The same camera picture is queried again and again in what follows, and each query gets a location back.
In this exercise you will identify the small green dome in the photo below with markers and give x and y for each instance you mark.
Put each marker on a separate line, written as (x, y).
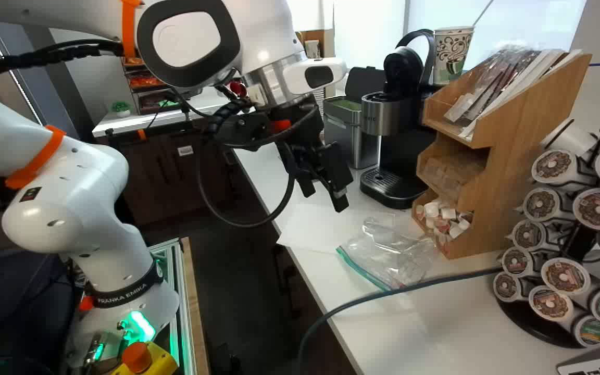
(119, 108)

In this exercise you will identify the wooden condiment organizer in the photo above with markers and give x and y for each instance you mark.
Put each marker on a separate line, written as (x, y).
(514, 137)

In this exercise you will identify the stainless steel compost bin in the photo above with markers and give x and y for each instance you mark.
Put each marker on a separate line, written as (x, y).
(345, 131)

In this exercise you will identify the clear-wrapped cutlery packs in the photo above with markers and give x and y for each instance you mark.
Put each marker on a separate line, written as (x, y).
(501, 75)

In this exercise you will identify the black coffee pod carousel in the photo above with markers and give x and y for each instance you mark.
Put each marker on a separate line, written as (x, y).
(521, 325)

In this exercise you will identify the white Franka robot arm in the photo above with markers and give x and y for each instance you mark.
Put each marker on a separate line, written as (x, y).
(70, 200)

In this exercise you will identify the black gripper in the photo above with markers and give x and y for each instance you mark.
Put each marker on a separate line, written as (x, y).
(300, 131)

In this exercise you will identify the dark wooden cabinet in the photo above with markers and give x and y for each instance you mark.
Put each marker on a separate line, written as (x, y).
(160, 179)

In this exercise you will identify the robot base stand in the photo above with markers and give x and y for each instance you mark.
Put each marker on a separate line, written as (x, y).
(189, 313)

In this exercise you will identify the brown sugar packets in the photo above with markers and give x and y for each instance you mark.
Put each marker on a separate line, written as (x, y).
(448, 177)

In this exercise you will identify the black pod coffee machine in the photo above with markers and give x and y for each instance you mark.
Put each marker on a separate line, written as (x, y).
(395, 137)

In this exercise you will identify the yellow emergency stop button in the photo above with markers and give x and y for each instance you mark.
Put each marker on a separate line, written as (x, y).
(139, 356)

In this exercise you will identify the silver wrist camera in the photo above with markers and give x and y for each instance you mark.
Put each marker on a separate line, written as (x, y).
(321, 73)

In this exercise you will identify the white keyboard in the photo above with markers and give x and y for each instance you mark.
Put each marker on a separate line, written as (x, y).
(597, 365)

